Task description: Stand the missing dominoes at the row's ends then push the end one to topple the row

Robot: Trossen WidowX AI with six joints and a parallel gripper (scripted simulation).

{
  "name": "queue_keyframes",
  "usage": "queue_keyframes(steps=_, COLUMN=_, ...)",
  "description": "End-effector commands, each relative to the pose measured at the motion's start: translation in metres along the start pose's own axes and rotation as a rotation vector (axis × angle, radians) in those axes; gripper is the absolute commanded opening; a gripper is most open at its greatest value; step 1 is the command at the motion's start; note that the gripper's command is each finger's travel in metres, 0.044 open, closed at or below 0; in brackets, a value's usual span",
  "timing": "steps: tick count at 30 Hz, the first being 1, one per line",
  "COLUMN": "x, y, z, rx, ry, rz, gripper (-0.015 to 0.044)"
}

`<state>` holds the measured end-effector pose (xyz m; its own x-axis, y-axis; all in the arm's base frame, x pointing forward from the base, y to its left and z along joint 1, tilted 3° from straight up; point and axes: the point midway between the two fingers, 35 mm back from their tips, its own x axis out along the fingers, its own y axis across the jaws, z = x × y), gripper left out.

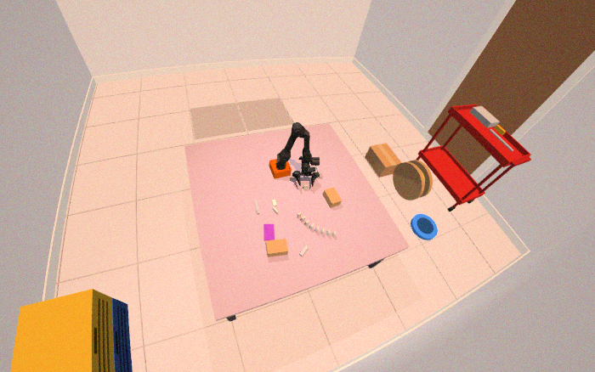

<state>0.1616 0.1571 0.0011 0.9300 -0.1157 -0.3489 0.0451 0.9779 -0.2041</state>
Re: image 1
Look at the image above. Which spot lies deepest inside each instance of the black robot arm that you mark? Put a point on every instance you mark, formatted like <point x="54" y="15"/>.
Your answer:
<point x="298" y="131"/>

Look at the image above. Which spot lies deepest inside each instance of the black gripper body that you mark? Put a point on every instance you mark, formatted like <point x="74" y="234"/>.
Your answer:
<point x="306" y="173"/>

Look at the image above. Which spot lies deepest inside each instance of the magenta flat block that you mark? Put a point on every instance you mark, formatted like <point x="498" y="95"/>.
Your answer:
<point x="268" y="232"/>

